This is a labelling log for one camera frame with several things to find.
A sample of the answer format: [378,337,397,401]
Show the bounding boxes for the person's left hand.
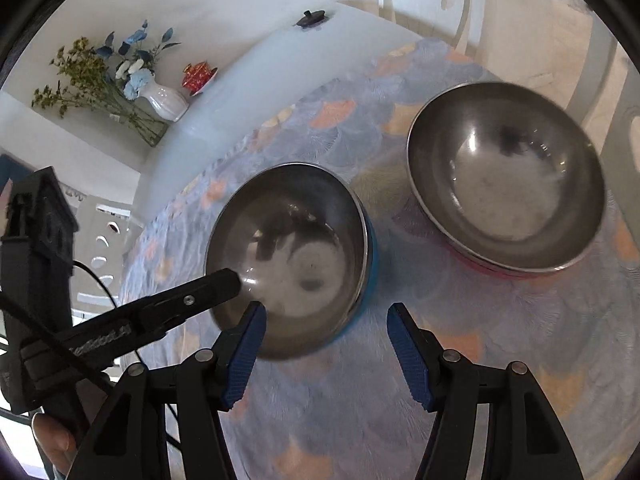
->
[31,412,83,480]

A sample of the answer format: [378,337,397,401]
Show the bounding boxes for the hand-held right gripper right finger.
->
[387,302,583,480]

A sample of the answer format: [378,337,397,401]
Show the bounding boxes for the small black lid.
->
[294,9,332,31]

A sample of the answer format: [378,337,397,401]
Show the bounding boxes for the green dried flower bunch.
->
[31,37,131,121]

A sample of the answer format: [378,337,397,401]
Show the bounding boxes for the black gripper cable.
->
[0,260,186,456]

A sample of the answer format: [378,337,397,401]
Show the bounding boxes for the white ribbed vase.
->
[137,82,190,123]

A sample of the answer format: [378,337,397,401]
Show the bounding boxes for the blue and white flowers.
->
[95,20,181,101]

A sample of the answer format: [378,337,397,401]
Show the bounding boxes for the white dining chair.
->
[565,45,640,181]
[372,0,488,56]
[70,200,146,321]

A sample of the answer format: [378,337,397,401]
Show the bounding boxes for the red lidded teacup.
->
[181,61,219,97]

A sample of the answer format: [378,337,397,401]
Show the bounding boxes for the blue steel bowl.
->
[204,162,379,361]

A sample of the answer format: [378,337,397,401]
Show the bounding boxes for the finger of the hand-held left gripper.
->
[65,268,241,366]

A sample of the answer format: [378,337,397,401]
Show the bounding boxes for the glass vase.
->
[112,105,171,147]

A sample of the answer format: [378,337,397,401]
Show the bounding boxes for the red steel bowl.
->
[406,81,607,277]

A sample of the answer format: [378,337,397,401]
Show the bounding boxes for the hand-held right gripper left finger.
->
[65,301,267,480]

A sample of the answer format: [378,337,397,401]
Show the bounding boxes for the scale patterned tablecloth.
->
[120,37,640,480]

